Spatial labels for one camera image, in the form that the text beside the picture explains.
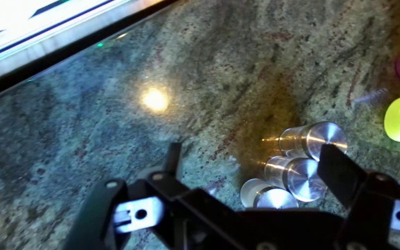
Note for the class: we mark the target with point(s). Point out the steel lidded spice jar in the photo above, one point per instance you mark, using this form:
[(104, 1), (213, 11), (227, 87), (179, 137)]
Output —
[(302, 179), (323, 137), (265, 197)]

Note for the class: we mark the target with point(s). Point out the white framed window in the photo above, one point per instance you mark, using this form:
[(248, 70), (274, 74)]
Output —
[(34, 33)]

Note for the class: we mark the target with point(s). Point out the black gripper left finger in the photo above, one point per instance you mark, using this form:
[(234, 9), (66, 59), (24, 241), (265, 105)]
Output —
[(174, 161)]

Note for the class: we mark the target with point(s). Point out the small metal screw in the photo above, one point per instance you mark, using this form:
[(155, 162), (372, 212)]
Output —
[(370, 97)]

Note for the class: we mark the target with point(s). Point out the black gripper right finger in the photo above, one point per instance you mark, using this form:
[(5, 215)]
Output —
[(365, 204)]

